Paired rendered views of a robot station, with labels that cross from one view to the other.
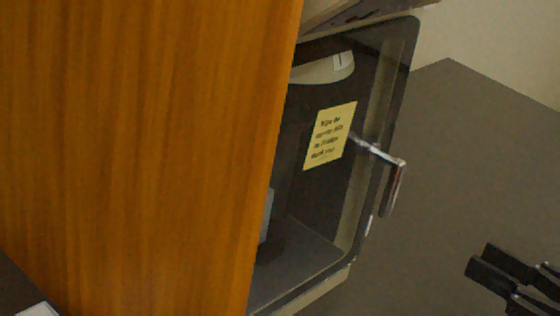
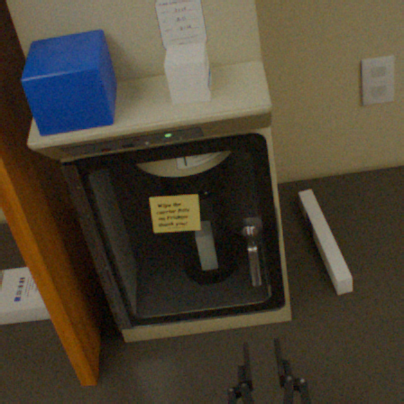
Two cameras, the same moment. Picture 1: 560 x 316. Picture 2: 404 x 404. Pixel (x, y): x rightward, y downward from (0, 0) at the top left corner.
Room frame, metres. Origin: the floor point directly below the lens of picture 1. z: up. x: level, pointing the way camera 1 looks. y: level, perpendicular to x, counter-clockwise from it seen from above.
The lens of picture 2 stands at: (0.35, -0.84, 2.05)
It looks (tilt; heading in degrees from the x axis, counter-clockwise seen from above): 41 degrees down; 59
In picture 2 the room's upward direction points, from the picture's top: 11 degrees counter-clockwise
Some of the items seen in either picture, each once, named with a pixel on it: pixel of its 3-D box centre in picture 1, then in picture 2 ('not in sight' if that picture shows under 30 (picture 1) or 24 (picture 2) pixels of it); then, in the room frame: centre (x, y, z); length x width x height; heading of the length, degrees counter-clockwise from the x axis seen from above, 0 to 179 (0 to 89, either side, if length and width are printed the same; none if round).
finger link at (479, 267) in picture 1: (490, 277); (247, 366); (0.70, -0.28, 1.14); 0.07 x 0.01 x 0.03; 55
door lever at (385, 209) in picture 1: (382, 182); (253, 256); (0.84, -0.14, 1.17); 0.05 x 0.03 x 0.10; 54
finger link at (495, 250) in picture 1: (505, 262); (280, 362); (0.74, -0.31, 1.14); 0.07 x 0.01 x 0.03; 55
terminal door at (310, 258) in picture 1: (319, 182); (186, 243); (0.77, -0.05, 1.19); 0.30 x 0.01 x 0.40; 144
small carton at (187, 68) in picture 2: not in sight; (188, 73); (0.79, -0.13, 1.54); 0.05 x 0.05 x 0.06; 49
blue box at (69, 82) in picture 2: not in sight; (71, 82); (0.67, -0.04, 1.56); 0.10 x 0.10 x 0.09; 54
